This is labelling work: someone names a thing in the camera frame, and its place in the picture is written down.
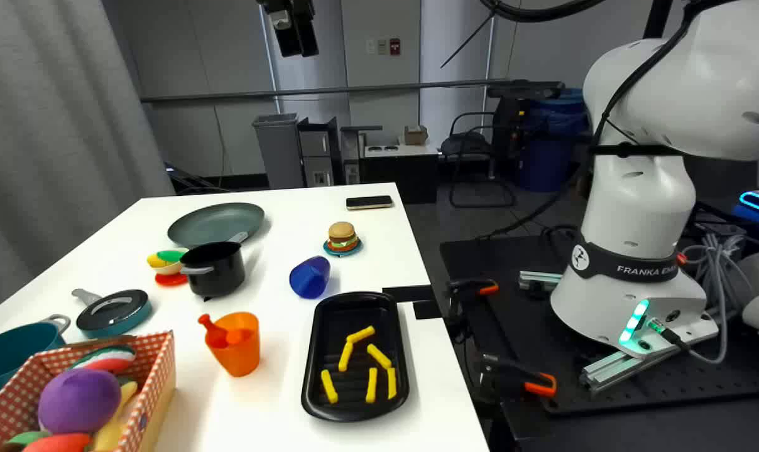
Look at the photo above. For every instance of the orange plastic cup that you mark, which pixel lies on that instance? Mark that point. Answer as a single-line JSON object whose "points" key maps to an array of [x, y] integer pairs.
{"points": [[240, 353]]}

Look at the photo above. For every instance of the black perforated breadboard base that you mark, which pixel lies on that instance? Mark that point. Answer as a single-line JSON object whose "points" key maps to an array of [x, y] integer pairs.
{"points": [[522, 334]]}

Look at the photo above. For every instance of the black low cabinet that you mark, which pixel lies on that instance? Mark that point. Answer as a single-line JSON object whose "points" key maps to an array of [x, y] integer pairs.
{"points": [[401, 176]]}

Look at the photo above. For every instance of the yellow plush toy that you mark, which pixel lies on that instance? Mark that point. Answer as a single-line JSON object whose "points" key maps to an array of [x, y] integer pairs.
{"points": [[117, 423]]}

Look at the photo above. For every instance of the red checkered cardboard box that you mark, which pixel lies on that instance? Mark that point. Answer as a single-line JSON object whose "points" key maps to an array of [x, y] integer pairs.
{"points": [[150, 384]]}

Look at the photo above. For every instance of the small teal saucer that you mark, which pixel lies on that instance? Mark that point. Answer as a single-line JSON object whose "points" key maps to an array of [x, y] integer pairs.
{"points": [[342, 252]]}

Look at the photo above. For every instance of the grey curtain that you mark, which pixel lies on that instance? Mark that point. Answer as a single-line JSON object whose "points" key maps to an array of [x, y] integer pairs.
{"points": [[54, 127]]}

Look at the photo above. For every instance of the teal toy frying pan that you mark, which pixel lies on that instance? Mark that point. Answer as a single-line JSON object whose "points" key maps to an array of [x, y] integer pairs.
{"points": [[113, 315]]}

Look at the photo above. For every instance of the toy burger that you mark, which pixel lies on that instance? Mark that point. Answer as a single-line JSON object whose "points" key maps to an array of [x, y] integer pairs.
{"points": [[342, 235]]}

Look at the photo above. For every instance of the green toy food piece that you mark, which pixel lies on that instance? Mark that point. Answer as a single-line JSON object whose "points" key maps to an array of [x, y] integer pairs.
{"points": [[172, 255]]}

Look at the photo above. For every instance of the long aluminium profile rail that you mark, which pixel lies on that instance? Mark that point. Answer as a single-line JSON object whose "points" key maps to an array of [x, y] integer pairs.
{"points": [[622, 364]]}

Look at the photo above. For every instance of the light grey cabinet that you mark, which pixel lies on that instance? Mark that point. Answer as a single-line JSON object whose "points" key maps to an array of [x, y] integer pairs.
{"points": [[281, 150]]}

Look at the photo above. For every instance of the black plastic tray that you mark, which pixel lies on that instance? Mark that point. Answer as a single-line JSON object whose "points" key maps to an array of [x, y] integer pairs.
{"points": [[331, 321]]}

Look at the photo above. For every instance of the yellow toy fry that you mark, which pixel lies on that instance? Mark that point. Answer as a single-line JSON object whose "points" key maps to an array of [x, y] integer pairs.
{"points": [[361, 334], [346, 354], [392, 383], [372, 384], [380, 358], [331, 388]]}

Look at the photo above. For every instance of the orange-red plush toy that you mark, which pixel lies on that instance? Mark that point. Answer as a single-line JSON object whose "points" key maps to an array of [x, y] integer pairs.
{"points": [[56, 443]]}

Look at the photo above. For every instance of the purple plush ball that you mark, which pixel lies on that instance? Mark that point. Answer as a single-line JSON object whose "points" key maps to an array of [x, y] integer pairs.
{"points": [[80, 400]]}

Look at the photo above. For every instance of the large grey-green plate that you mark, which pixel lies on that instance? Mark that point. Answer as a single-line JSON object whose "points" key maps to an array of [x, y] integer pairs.
{"points": [[218, 222]]}

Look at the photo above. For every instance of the green plush toy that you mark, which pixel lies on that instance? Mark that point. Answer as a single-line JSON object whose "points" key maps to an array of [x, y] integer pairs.
{"points": [[23, 437]]}

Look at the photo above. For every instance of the dark grey drawer cabinet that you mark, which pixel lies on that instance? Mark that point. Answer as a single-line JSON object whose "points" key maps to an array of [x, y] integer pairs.
{"points": [[320, 153]]}

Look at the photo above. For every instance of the red wall sign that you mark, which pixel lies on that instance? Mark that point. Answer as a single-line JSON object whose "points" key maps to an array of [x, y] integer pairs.
{"points": [[392, 45]]}

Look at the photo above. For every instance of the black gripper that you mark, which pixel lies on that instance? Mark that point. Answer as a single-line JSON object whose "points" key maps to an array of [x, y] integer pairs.
{"points": [[291, 7]]}

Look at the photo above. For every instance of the red and white plush toy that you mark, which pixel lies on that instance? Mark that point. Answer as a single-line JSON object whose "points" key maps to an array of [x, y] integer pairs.
{"points": [[111, 364]]}

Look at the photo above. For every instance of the teal toy pot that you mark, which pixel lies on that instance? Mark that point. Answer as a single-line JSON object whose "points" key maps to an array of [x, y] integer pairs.
{"points": [[10, 353]]}

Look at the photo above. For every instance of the yellow toy food piece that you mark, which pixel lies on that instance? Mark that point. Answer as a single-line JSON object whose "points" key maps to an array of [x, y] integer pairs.
{"points": [[156, 261]]}

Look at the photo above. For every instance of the small cardboard box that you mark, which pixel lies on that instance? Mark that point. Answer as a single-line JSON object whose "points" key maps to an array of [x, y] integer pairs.
{"points": [[415, 134]]}

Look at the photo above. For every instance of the black smartphone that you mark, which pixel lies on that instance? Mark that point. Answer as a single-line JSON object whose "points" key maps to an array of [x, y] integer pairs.
{"points": [[371, 201]]}

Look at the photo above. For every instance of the black machine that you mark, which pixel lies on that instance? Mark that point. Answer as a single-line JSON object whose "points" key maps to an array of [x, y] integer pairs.
{"points": [[514, 115]]}

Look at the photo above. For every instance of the black office chair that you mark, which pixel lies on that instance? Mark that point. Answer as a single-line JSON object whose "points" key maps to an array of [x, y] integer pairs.
{"points": [[475, 140]]}

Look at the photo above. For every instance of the blue plastic cup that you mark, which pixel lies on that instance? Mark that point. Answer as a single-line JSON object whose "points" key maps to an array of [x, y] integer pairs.
{"points": [[309, 276]]}

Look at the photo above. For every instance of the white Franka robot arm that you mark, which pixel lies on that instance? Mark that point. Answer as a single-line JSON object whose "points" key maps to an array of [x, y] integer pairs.
{"points": [[639, 209]]}

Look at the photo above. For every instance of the short aluminium profile rail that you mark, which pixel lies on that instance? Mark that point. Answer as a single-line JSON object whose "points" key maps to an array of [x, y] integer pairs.
{"points": [[536, 278]]}

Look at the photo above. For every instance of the blue plastic barrel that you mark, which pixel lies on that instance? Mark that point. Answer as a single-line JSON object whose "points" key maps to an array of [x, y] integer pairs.
{"points": [[546, 140]]}

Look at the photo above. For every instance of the black toy pot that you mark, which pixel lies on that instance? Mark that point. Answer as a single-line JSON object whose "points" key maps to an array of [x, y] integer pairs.
{"points": [[215, 272]]}

